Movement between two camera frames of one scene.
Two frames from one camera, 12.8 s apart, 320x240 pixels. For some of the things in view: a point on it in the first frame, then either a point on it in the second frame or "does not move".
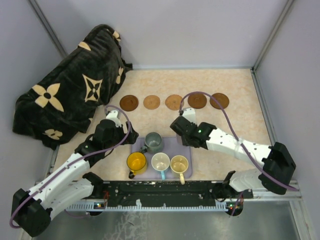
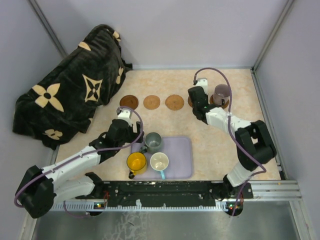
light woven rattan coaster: [151, 102] does not move
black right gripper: [184, 141] to [206, 96]
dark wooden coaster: [128, 103] does not move
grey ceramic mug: [153, 143] does not move
